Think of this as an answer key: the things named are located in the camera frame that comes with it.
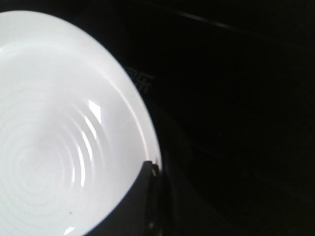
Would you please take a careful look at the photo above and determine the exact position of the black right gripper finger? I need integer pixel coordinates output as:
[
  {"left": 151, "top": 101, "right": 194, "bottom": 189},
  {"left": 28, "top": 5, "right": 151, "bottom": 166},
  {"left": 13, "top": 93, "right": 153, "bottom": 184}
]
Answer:
[{"left": 87, "top": 161, "right": 160, "bottom": 236}]

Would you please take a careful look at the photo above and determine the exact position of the white round plate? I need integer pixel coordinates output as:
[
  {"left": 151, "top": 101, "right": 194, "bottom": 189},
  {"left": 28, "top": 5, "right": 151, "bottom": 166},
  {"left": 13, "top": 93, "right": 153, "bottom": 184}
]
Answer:
[{"left": 0, "top": 10, "right": 161, "bottom": 236}]

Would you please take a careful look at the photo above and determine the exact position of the black glass gas cooktop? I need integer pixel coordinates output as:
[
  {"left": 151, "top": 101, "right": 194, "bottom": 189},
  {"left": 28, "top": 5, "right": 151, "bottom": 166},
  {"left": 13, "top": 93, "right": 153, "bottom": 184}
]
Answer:
[{"left": 94, "top": 0, "right": 315, "bottom": 236}]

